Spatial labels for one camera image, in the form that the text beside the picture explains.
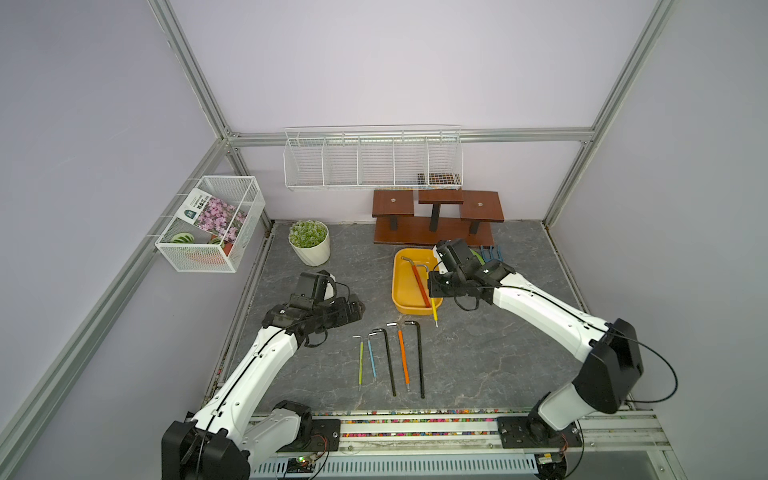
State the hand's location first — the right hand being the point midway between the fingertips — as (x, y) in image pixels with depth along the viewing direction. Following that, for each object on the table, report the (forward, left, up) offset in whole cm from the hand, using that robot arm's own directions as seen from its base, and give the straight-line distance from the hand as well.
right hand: (428, 283), depth 83 cm
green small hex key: (-15, +19, -17) cm, 30 cm away
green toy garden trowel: (+22, -22, -17) cm, 35 cm away
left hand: (-8, +21, -2) cm, 23 cm away
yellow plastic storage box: (+7, +6, -16) cm, 18 cm away
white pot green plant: (+20, +37, -5) cm, 43 cm away
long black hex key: (-21, +2, -17) cm, 27 cm away
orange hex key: (-14, +7, -16) cm, 23 cm away
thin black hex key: (-15, +11, -17) cm, 25 cm away
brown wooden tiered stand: (+33, -13, -5) cm, 36 cm away
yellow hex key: (-1, -3, -15) cm, 16 cm away
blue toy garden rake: (+23, -27, -18) cm, 40 cm away
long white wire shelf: (+45, -1, +11) cm, 47 cm away
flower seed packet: (+10, +55, +17) cm, 59 cm away
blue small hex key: (-14, +16, -16) cm, 27 cm away
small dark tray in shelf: (+37, -6, +8) cm, 38 cm away
